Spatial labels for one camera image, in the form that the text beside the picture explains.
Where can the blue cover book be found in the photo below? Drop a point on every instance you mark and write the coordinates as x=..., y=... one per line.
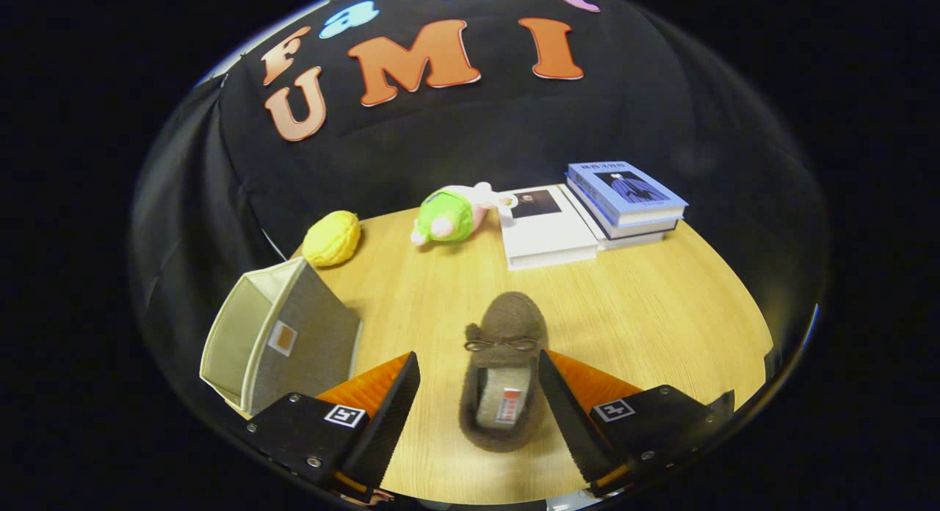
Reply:
x=624, y=191

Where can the brown fuzzy shoe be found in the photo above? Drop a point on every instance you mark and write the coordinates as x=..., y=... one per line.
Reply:
x=510, y=320

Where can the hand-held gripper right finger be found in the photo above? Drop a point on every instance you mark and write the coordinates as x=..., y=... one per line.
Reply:
x=573, y=430

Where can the yellow textured plush bun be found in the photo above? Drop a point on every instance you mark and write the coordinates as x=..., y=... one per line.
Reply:
x=332, y=238

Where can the thin white book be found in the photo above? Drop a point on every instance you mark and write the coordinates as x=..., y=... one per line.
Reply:
x=635, y=241

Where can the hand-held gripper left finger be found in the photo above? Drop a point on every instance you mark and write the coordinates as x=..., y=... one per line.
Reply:
x=382, y=437

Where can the large white book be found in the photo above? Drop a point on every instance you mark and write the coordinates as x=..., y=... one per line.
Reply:
x=547, y=236

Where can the grey fabric storage box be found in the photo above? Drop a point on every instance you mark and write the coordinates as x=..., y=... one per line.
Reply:
x=308, y=335

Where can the thin blue spined book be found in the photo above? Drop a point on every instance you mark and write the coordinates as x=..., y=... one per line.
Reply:
x=646, y=230

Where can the black backdrop cloth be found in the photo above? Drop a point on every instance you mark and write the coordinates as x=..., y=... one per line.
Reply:
x=440, y=144

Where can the green and pink plush toy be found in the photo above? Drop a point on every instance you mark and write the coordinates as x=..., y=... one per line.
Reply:
x=444, y=217

